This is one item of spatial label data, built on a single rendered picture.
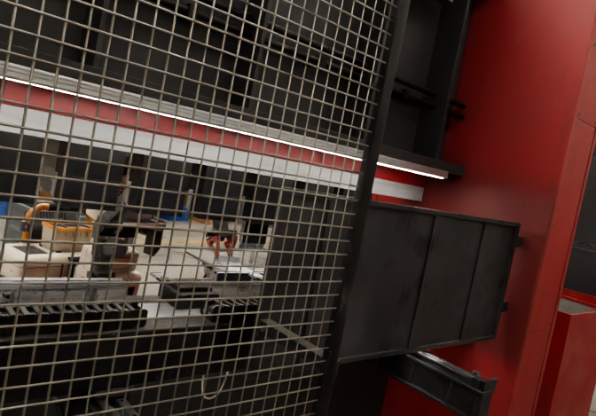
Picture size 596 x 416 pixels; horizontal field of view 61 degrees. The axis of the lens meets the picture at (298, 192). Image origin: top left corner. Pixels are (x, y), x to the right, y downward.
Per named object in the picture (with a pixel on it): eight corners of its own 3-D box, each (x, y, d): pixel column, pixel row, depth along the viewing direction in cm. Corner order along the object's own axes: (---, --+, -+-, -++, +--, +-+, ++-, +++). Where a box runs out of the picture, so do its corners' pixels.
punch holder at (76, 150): (105, 206, 143) (115, 148, 143) (116, 211, 137) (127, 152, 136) (49, 200, 134) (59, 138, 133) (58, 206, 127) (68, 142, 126)
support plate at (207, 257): (224, 254, 201) (225, 252, 201) (263, 273, 181) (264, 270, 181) (184, 253, 189) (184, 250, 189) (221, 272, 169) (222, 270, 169)
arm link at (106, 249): (113, 223, 186) (92, 222, 179) (133, 223, 179) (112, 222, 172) (111, 256, 184) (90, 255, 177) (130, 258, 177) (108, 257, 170)
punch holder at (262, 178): (270, 221, 183) (279, 176, 182) (286, 226, 176) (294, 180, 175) (237, 217, 173) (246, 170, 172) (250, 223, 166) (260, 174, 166)
